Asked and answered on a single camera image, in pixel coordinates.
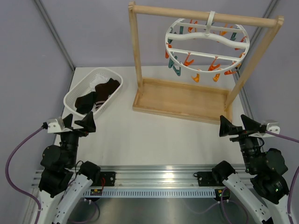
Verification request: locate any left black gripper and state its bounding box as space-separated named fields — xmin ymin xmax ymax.
xmin=61 ymin=111 xmax=95 ymax=166

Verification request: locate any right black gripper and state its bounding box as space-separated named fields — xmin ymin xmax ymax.
xmin=219 ymin=113 xmax=263 ymax=172

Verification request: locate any white round clip hanger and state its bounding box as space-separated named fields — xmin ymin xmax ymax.
xmin=165 ymin=11 xmax=250 ymax=83

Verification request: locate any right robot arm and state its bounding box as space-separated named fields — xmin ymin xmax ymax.
xmin=212 ymin=114 xmax=293 ymax=224

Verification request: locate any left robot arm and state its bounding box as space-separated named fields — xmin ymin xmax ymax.
xmin=37 ymin=112 xmax=101 ymax=224

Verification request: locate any dark brown small sock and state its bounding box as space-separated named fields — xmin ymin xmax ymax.
xmin=75 ymin=91 xmax=96 ymax=114

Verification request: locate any brown sock with stripes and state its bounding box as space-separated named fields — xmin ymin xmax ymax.
xmin=95 ymin=78 xmax=120 ymax=110

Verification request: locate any white sock in basket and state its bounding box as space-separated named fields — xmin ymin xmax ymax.
xmin=89 ymin=74 xmax=110 ymax=91

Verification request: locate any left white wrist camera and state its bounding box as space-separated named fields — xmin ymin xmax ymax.
xmin=46 ymin=117 xmax=65 ymax=133

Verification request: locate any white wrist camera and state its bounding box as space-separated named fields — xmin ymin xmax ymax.
xmin=262 ymin=119 xmax=280 ymax=134
xmin=46 ymin=117 xmax=65 ymax=133

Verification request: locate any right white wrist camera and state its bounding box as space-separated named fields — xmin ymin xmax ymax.
xmin=262 ymin=119 xmax=280 ymax=134

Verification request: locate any aluminium mounting rail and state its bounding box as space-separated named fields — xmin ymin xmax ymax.
xmin=31 ymin=164 xmax=269 ymax=189

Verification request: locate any wooden hanger rack frame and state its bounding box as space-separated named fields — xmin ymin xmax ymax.
xmin=128 ymin=1 xmax=285 ymax=124

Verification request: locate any white slotted cable duct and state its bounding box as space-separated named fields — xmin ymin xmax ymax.
xmin=83 ymin=189 xmax=216 ymax=198

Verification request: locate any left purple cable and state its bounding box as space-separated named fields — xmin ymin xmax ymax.
xmin=5 ymin=125 xmax=49 ymax=224

